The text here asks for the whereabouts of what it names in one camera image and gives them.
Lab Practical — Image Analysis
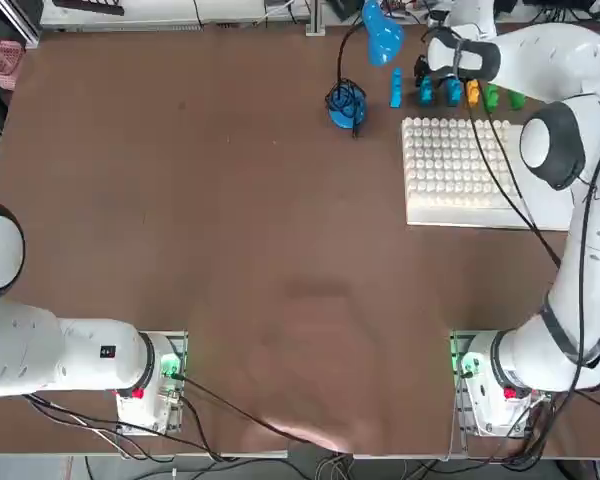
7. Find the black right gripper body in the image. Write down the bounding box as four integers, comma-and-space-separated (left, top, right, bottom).
413, 53, 461, 84

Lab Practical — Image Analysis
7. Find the white studded baseplate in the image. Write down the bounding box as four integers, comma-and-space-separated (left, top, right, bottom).
401, 116, 524, 214

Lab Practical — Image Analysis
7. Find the blue desk lamp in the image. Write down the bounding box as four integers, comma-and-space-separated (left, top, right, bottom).
326, 0, 405, 137

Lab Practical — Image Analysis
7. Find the white flat board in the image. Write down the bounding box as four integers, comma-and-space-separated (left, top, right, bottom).
404, 124, 576, 232

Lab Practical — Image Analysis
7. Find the white long box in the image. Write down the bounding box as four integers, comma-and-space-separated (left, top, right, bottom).
39, 0, 269, 32

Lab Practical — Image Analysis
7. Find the black flat device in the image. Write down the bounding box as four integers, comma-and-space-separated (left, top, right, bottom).
53, 0, 125, 15

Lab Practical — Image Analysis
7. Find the pink plastic basket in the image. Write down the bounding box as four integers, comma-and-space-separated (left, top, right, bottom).
0, 38, 27, 91

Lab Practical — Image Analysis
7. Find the aluminium profile post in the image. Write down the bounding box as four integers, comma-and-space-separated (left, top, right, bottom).
305, 0, 327, 37

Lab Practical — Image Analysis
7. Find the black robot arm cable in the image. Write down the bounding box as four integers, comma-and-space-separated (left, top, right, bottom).
467, 92, 564, 269

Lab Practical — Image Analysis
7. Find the black base cable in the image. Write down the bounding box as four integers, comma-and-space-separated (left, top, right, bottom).
177, 372, 354, 456

